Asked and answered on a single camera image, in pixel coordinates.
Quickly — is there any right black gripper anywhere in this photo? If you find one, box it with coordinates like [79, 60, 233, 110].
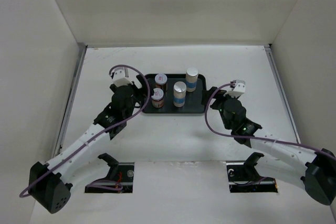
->
[202, 86, 240, 130]

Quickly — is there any red label spice jar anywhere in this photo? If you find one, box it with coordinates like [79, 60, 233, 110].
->
[154, 73, 167, 92]
[151, 88, 164, 109]

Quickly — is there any blue label shaker bottle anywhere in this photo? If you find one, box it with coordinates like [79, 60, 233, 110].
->
[185, 67, 198, 92]
[173, 81, 186, 108]

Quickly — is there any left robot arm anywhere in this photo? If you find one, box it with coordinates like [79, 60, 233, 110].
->
[28, 74, 150, 214]

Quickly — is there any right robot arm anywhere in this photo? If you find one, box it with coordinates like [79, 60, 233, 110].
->
[201, 81, 335, 206]

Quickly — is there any black plastic tray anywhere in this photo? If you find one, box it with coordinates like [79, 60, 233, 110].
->
[142, 73, 206, 114]

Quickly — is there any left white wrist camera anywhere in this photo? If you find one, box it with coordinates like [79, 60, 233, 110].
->
[109, 67, 131, 87]

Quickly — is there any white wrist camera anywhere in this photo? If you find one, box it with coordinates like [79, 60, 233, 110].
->
[109, 67, 131, 87]
[226, 80, 246, 99]

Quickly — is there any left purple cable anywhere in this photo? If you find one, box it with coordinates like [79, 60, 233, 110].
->
[18, 64, 152, 199]

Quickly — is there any purple cable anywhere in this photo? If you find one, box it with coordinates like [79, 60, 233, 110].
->
[18, 64, 152, 199]
[204, 82, 336, 159]

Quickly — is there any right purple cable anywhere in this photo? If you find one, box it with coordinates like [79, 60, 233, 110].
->
[204, 82, 336, 159]

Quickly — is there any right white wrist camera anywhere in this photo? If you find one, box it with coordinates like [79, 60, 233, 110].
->
[226, 80, 246, 99]

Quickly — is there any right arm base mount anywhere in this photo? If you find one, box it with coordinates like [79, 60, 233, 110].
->
[226, 153, 278, 193]

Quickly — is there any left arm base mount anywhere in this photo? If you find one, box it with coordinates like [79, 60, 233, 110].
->
[85, 153, 135, 194]

